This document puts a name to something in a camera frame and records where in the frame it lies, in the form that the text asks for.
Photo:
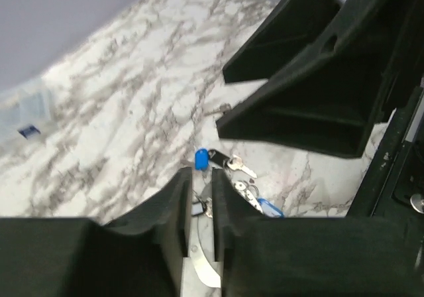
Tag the blue key tag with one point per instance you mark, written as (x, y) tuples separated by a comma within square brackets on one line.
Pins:
[(201, 159), (269, 209)]

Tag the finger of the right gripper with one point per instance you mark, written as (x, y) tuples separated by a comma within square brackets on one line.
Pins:
[(328, 97), (292, 25)]

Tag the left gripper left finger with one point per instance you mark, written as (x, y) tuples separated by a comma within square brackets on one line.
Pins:
[(140, 253)]

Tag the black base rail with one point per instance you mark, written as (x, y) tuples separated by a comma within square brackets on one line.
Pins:
[(372, 185)]

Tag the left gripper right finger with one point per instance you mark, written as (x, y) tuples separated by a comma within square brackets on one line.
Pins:
[(309, 256)]

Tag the clear plastic organizer box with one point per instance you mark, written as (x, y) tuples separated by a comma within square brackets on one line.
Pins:
[(26, 111)]

